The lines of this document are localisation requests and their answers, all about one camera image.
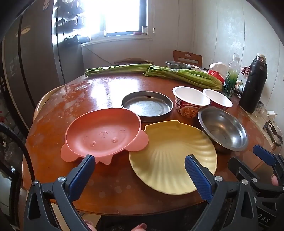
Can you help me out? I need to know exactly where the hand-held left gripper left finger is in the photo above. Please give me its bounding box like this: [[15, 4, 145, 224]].
[[23, 154, 96, 231]]

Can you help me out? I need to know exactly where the black thermos flask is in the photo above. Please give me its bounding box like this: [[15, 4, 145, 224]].
[[239, 53, 268, 114]]

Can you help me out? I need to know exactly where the small steel basin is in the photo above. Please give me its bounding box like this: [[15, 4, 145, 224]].
[[165, 61, 192, 70]]

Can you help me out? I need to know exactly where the black metal clip tool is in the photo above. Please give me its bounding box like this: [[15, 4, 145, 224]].
[[262, 120, 283, 147]]

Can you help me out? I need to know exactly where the yellow shell-shaped plate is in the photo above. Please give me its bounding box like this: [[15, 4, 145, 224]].
[[129, 120, 218, 195]]

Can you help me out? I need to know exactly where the refrigerator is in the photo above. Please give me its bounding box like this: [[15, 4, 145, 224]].
[[0, 0, 89, 134]]

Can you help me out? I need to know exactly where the steel pan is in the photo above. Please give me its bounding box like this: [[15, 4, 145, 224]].
[[121, 91, 174, 122]]

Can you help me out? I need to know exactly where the white plastic bag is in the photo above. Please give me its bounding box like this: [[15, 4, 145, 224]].
[[209, 62, 230, 74]]

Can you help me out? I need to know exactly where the red flower decoration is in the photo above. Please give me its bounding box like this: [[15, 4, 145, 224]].
[[240, 66, 251, 79]]

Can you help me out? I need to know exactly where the window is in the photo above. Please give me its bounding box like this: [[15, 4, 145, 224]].
[[84, 0, 153, 40]]

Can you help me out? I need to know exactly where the light wooden curved chair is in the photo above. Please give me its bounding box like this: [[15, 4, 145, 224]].
[[33, 85, 65, 121]]

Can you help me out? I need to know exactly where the pink pig-face plate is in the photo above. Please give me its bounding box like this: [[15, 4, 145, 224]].
[[61, 108, 149, 165]]

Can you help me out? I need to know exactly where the wrapped celery bunch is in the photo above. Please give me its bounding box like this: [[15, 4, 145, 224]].
[[144, 66, 223, 91]]

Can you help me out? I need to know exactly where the black cable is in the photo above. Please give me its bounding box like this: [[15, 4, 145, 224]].
[[0, 123, 36, 182]]

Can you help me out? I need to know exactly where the wooden chair with cutout back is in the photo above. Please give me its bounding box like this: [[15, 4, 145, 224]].
[[173, 50, 203, 67]]

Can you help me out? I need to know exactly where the clear bottle with green label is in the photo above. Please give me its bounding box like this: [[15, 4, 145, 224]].
[[222, 53, 241, 98]]

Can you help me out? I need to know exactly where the red printed paper noodle bowl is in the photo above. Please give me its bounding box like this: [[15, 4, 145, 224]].
[[172, 86, 211, 119], [203, 88, 233, 111]]

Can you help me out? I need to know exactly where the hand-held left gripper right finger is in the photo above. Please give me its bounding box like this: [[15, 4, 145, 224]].
[[185, 154, 259, 231]]

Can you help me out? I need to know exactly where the red packet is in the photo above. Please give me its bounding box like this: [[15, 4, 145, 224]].
[[207, 70, 225, 85]]

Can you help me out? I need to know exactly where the glass jar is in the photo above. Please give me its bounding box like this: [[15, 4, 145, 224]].
[[253, 101, 265, 118]]

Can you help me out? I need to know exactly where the person's left hand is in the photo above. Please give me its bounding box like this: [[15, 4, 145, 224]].
[[84, 220, 147, 231]]

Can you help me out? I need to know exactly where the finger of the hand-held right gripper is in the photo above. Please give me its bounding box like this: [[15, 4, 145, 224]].
[[253, 144, 284, 191], [228, 157, 261, 191]]

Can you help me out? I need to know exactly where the steel bowl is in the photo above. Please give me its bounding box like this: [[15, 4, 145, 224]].
[[197, 107, 249, 154]]

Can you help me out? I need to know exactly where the dark curved-back chair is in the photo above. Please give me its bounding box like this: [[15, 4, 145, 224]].
[[114, 58, 153, 66]]

